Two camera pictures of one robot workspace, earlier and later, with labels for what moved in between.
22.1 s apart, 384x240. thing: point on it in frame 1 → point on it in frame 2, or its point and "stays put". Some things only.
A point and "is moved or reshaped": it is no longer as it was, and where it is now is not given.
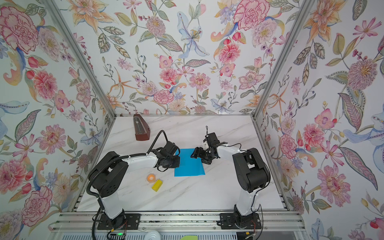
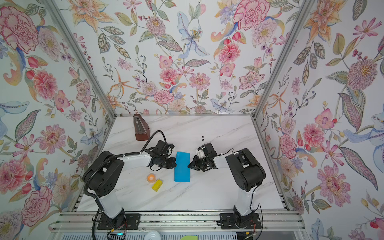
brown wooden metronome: (142, 130) stays put
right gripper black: (197, 151) → (195, 164)
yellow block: (156, 186) stays put
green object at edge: (189, 237) stays put
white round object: (152, 235) stays put
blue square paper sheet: (188, 166) is moved or reshaped
